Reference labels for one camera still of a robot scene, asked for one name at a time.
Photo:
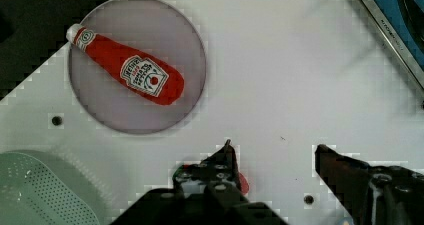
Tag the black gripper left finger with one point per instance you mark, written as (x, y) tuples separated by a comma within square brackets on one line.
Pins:
[(221, 166)]

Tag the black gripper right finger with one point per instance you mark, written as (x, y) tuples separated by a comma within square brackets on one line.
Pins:
[(372, 195)]

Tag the toaster oven with glass door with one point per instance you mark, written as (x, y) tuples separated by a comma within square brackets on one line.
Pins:
[(401, 24)]

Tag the red toy strawberry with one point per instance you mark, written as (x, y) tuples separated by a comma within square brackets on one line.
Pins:
[(244, 184)]

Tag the red plush ketchup bottle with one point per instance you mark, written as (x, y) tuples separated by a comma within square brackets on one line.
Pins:
[(140, 72)]

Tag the grey round plate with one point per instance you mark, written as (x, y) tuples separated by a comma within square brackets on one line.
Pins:
[(153, 27)]

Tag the green perforated colander bowl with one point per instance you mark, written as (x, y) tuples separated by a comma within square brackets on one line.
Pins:
[(38, 188)]

